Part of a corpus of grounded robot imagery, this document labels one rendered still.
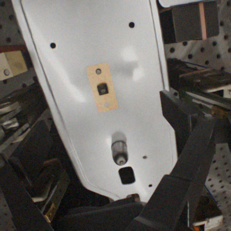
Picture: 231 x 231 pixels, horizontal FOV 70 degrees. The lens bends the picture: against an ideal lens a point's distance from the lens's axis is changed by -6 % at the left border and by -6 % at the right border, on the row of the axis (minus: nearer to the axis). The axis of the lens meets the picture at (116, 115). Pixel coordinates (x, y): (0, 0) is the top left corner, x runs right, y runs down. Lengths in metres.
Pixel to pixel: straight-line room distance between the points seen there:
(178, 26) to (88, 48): 0.16
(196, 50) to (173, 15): 0.35
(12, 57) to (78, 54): 0.10
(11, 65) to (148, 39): 0.21
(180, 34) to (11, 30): 0.51
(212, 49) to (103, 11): 0.49
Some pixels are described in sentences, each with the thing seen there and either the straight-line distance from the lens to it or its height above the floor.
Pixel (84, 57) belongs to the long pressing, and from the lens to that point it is 0.30.
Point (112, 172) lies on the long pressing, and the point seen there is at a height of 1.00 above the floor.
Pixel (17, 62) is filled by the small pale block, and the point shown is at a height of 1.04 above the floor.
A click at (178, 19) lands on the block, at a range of 0.35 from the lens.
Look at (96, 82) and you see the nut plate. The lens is 0.30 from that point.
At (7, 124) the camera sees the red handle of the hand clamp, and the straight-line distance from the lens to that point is 0.29.
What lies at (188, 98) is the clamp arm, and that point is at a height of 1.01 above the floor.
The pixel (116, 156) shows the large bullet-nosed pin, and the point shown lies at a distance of 0.32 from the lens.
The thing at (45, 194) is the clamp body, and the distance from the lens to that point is 0.37.
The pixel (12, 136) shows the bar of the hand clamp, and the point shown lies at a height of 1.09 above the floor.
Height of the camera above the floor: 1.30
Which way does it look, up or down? 67 degrees down
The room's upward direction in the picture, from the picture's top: 169 degrees clockwise
